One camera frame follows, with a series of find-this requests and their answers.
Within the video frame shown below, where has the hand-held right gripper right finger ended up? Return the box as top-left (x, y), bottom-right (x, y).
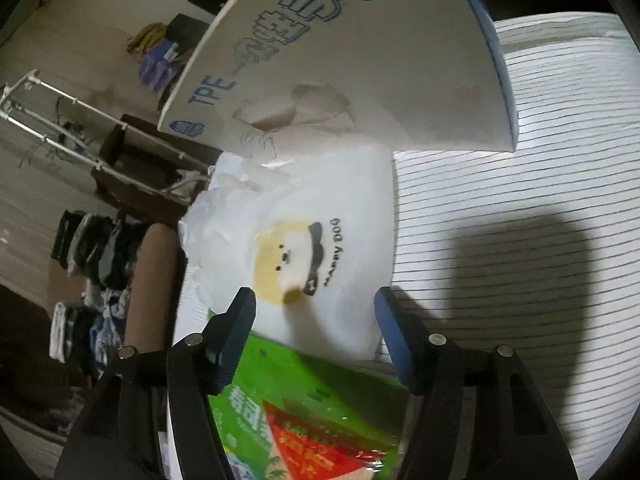
top-left (372, 286), bottom-right (576, 480)

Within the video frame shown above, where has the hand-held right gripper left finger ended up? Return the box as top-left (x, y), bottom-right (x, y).
top-left (54, 286), bottom-right (258, 480)

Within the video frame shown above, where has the green snack packet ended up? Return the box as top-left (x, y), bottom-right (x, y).
top-left (207, 332), bottom-right (416, 480)

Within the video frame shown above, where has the red triangular packet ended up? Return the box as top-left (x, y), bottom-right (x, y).
top-left (262, 400), bottom-right (401, 480)

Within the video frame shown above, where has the white bag with dog print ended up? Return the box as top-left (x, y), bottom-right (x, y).
top-left (177, 145), bottom-right (398, 363)

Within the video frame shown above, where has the white metal rack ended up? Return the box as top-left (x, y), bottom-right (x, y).
top-left (0, 69), bottom-right (216, 206)

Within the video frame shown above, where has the white box with blue print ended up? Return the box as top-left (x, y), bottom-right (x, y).
top-left (157, 0), bottom-right (518, 153)

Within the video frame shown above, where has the blue purple bag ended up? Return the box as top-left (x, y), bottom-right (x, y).
top-left (137, 40), bottom-right (183, 93)

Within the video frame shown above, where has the yellow cloth bundle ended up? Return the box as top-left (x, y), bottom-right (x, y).
top-left (125, 22), bottom-right (168, 56)

